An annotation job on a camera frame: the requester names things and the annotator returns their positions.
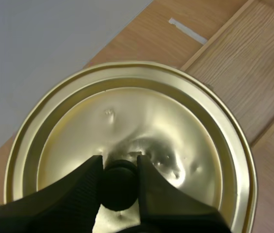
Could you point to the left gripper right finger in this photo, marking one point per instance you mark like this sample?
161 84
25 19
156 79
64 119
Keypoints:
171 208

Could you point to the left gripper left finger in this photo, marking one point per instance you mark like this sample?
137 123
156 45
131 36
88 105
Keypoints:
54 208

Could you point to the gold lid with black knob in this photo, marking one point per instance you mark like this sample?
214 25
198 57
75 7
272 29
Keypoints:
132 116

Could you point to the shallow wooden tray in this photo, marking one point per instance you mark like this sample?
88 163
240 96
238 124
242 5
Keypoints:
248 72

